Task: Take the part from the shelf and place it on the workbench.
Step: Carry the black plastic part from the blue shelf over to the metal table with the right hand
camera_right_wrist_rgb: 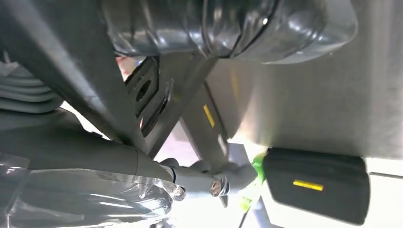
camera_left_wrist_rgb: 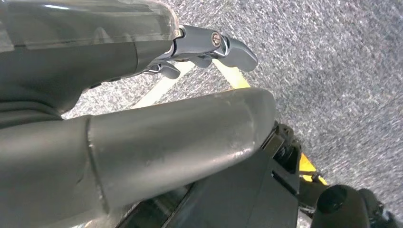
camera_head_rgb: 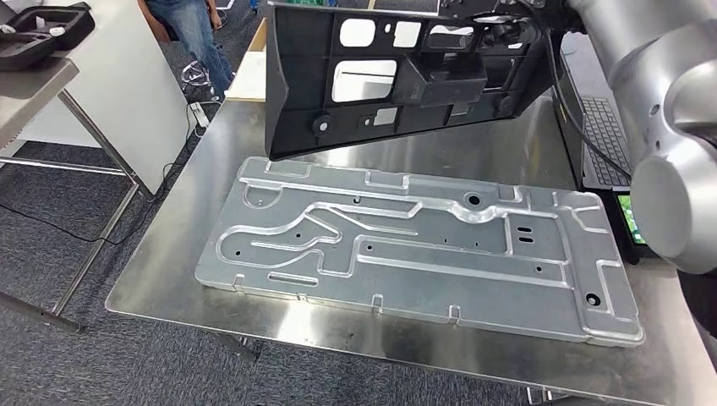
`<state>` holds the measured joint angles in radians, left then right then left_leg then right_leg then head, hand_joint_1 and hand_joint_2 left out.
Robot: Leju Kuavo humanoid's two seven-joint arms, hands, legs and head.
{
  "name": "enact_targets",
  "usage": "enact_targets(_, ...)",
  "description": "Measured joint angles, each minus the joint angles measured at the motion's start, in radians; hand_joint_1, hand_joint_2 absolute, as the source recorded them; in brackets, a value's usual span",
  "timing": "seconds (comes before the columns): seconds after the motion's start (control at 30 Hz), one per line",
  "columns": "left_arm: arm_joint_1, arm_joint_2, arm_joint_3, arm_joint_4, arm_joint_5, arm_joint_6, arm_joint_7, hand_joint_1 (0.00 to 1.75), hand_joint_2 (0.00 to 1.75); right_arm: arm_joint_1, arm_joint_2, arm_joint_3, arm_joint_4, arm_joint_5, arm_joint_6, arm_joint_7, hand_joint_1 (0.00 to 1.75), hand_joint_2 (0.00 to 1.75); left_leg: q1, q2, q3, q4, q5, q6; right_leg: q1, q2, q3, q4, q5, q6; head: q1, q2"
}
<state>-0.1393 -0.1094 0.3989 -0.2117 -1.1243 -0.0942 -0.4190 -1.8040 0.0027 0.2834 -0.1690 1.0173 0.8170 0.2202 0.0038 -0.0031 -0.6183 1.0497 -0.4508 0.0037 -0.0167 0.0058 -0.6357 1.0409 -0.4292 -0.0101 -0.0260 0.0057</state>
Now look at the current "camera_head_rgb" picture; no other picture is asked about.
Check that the long black plastic part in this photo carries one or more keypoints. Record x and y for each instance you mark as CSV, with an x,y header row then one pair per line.
x,y
302,84

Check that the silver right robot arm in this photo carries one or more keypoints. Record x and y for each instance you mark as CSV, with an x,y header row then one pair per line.
x,y
661,84

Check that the stamped aluminium panel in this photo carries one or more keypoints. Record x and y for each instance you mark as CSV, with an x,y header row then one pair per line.
x,y
420,269

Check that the white flat box lid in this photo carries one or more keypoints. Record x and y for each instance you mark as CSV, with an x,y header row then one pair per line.
x,y
246,78

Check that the white power strip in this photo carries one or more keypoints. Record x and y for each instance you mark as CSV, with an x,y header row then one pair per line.
x,y
199,115

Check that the chrome stool base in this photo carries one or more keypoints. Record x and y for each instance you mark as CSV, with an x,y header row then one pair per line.
x,y
201,73

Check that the person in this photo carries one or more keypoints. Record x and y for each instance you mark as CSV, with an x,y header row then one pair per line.
x,y
190,33

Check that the white table metal legs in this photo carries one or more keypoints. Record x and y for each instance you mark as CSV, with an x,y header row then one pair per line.
x,y
140,84

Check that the black laptop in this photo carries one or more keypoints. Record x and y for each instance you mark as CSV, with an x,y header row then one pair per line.
x,y
602,120

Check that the black controller with screen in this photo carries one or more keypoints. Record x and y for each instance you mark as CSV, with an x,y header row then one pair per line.
x,y
624,224

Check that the open black foam case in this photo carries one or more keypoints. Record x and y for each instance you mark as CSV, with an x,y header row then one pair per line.
x,y
33,47

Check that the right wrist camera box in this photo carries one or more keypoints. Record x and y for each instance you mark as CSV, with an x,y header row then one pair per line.
x,y
476,8

